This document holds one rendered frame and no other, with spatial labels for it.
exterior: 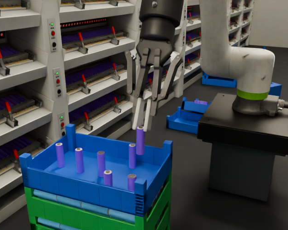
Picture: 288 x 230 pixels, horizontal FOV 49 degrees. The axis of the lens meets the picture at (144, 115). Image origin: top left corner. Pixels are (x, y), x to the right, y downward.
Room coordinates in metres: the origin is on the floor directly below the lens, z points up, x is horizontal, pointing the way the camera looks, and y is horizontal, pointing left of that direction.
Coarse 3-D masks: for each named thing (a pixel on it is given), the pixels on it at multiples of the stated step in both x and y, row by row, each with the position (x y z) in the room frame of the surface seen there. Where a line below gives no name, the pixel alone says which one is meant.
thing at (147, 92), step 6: (168, 66) 2.49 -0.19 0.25; (162, 72) 2.41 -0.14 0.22; (180, 72) 2.44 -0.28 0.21; (150, 78) 2.07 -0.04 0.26; (162, 78) 2.33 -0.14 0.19; (174, 78) 2.40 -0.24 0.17; (150, 84) 2.15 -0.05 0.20; (162, 84) 2.22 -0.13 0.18; (174, 84) 2.39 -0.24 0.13; (144, 90) 2.05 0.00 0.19; (150, 90) 2.06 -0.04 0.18; (144, 96) 1.91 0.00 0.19; (150, 96) 2.00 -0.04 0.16
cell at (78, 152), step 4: (76, 148) 0.69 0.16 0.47; (80, 148) 0.69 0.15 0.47; (76, 152) 0.68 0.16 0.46; (80, 152) 0.68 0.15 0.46; (76, 156) 0.68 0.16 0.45; (80, 156) 0.68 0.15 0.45; (76, 160) 0.68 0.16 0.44; (80, 160) 0.68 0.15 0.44; (76, 164) 0.68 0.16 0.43; (80, 164) 0.68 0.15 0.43; (76, 168) 0.68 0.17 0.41; (80, 168) 0.68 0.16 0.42; (80, 172) 0.68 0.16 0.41
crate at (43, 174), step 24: (72, 144) 0.79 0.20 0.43; (96, 144) 0.78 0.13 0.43; (120, 144) 0.75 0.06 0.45; (168, 144) 0.69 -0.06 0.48; (24, 168) 0.62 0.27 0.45; (48, 168) 0.70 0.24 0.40; (72, 168) 0.70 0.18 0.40; (96, 168) 0.70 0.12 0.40; (120, 168) 0.70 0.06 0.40; (144, 168) 0.70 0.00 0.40; (168, 168) 0.67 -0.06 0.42; (48, 192) 0.60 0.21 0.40; (72, 192) 0.58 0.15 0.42; (96, 192) 0.56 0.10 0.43; (120, 192) 0.54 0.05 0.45; (144, 192) 0.52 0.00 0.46
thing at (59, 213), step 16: (32, 192) 0.62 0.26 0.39; (32, 208) 0.62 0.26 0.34; (48, 208) 0.60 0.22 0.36; (64, 208) 0.59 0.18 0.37; (160, 208) 0.62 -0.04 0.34; (64, 224) 0.59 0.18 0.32; (80, 224) 0.57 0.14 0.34; (96, 224) 0.56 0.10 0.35; (112, 224) 0.54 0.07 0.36; (128, 224) 0.53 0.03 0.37; (144, 224) 0.52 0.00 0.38
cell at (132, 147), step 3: (129, 144) 0.71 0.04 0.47; (132, 144) 0.71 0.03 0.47; (135, 144) 0.71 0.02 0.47; (129, 147) 0.70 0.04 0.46; (132, 147) 0.70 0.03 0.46; (135, 147) 0.70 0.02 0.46; (129, 150) 0.70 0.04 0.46; (132, 150) 0.70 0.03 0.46; (135, 150) 0.70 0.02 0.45; (129, 153) 0.70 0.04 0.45; (132, 153) 0.70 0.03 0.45; (135, 153) 0.70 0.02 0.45; (129, 156) 0.70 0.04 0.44; (132, 156) 0.70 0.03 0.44; (135, 156) 0.70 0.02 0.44; (129, 159) 0.70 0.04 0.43; (132, 159) 0.70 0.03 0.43; (135, 159) 0.70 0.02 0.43; (129, 162) 0.70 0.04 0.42; (132, 162) 0.70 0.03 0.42; (135, 162) 0.70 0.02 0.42; (129, 165) 0.70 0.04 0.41; (132, 165) 0.70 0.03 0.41; (135, 165) 0.70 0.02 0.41; (132, 168) 0.70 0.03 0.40
